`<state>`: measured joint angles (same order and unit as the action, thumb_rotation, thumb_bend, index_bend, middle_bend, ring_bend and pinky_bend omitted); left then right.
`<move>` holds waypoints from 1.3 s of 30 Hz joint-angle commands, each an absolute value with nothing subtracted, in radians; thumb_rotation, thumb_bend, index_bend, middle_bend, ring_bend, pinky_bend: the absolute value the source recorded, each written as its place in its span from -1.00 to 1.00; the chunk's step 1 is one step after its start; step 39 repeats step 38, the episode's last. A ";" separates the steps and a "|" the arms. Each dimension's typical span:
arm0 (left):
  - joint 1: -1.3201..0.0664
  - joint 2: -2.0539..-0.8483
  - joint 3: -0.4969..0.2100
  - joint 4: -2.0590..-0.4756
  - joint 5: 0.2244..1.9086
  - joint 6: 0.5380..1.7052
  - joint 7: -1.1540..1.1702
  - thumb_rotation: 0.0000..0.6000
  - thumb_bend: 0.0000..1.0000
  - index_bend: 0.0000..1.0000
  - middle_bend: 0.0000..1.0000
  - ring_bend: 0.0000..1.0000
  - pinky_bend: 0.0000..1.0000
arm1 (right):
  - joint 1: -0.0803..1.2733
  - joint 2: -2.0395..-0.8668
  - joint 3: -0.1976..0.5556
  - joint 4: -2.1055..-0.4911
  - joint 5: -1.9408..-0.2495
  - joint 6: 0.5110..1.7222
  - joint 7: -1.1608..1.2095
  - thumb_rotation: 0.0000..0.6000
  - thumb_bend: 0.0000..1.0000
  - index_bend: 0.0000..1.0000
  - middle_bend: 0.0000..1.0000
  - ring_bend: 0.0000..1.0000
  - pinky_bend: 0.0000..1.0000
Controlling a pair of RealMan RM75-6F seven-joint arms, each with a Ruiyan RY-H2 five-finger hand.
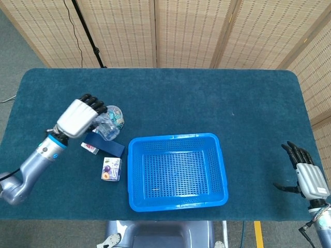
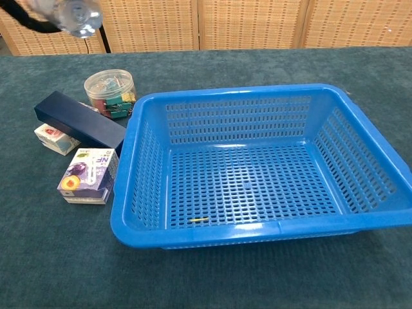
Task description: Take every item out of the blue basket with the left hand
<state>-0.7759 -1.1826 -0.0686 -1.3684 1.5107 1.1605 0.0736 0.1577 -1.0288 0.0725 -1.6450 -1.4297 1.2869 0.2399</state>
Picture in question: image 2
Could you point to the teal table mat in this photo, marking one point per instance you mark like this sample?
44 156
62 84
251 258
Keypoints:
206 280

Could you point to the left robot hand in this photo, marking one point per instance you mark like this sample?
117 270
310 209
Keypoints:
29 17

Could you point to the blue plastic basket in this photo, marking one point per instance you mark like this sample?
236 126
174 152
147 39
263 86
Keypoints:
257 231

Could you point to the black tripod pole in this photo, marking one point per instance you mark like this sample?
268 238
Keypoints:
104 42

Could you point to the white red carton box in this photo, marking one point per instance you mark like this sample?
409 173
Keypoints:
54 140

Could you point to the clear water bottle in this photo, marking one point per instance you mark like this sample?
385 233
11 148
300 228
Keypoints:
77 16

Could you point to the bamboo folding screen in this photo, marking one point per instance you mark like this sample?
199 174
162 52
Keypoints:
251 22

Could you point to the round clear container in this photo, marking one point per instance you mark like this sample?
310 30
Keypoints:
109 87

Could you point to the dark blue long box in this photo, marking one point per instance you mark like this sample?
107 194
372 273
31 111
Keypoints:
80 122

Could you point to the small purple snack packet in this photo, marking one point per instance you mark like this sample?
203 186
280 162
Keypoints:
87 175

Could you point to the small yellow rubber band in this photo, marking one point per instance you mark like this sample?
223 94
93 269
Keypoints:
199 219

